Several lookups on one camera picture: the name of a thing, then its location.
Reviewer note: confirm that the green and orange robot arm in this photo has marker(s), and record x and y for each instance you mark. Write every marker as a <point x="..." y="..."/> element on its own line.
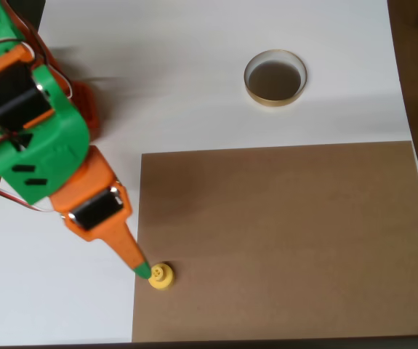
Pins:
<point x="48" y="156"/>

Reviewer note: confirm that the brown fibreboard sheet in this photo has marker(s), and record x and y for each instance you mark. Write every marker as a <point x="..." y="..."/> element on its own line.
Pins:
<point x="285" y="236"/>

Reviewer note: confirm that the small yellow plastic piece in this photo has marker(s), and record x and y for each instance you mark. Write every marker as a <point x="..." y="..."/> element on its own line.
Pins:
<point x="162" y="278"/>

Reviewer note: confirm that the round shallow wooden dish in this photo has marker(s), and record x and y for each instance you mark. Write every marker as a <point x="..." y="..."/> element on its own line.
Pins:
<point x="274" y="80"/>

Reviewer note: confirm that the large white board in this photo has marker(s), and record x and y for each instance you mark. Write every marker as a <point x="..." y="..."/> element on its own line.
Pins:
<point x="194" y="72"/>

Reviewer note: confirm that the orange gripper, black servo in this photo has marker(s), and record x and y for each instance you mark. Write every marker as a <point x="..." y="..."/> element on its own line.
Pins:
<point x="97" y="211"/>

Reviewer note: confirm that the orange robot base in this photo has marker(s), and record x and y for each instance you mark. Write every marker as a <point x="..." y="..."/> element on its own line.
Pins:
<point x="87" y="105"/>

